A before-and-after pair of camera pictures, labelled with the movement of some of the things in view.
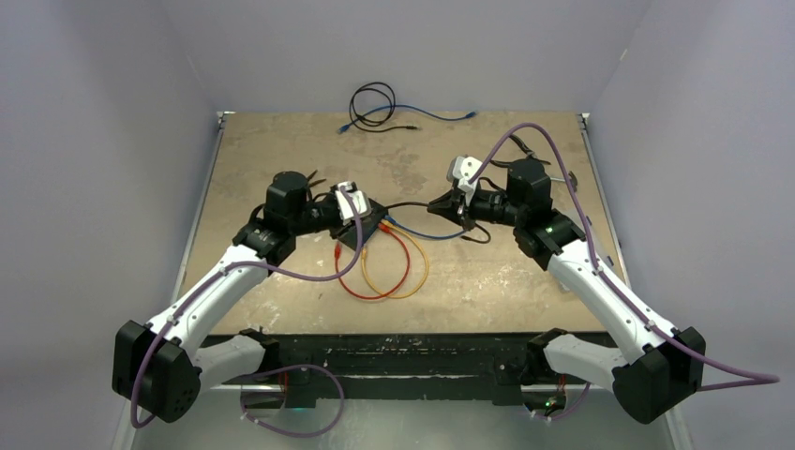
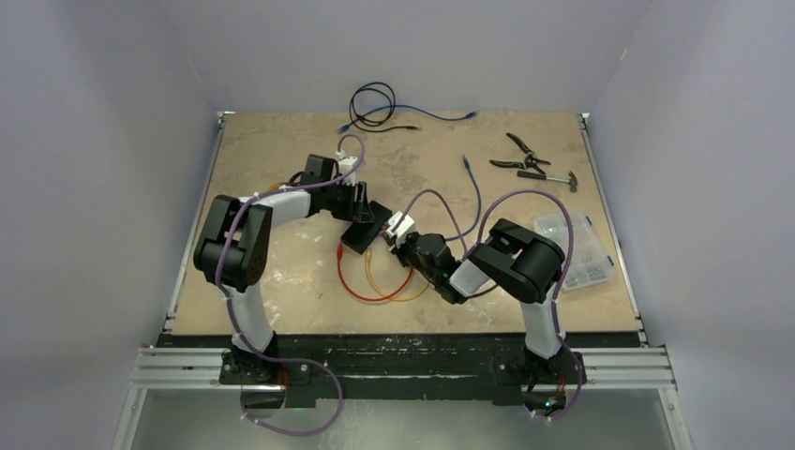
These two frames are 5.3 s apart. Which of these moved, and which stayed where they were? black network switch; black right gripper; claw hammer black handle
Moved: black right gripper
Stayed: claw hammer black handle; black network switch
